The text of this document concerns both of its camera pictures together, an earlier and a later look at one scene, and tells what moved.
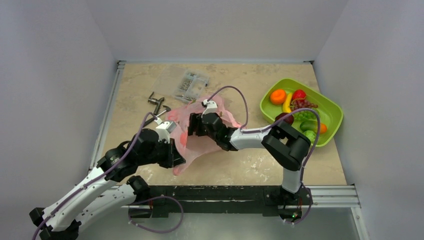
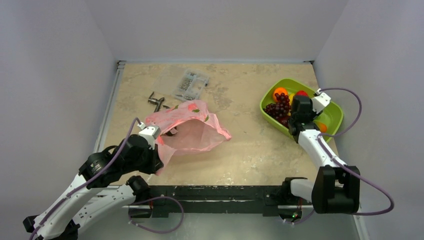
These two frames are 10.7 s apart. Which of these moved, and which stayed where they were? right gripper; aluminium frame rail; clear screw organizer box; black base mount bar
Moved: right gripper
Stayed: clear screw organizer box; aluminium frame rail; black base mount bar
